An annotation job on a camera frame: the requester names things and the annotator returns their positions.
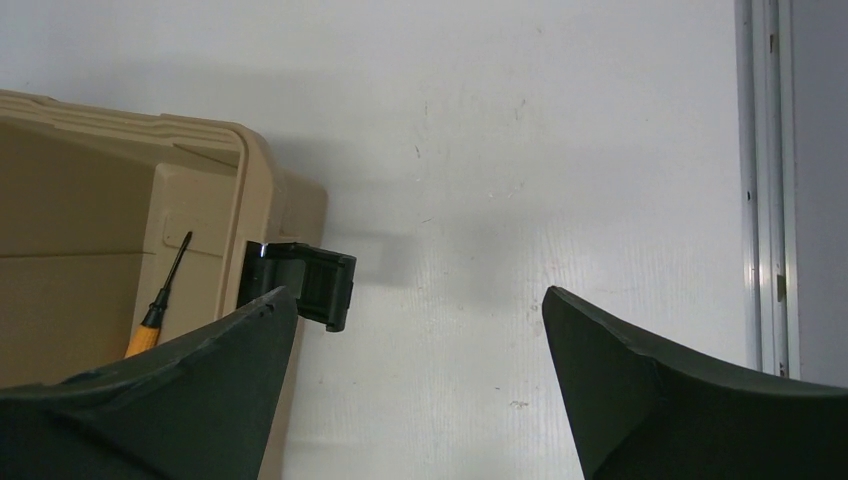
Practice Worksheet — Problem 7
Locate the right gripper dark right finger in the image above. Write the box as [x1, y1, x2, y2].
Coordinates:
[542, 286, 847, 479]

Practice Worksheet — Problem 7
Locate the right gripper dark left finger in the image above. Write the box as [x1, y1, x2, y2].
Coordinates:
[1, 288, 298, 479]

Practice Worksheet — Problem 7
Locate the orange black screwdriver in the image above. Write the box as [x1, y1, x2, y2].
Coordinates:
[124, 231, 193, 358]

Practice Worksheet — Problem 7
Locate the black upper box latch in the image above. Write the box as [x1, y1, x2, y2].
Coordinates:
[237, 242, 357, 333]

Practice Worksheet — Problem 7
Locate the tan plastic tool box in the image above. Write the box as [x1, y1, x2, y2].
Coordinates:
[1, 91, 327, 479]

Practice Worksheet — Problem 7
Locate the aluminium right table edge rail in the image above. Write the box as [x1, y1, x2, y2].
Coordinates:
[734, 1, 801, 379]

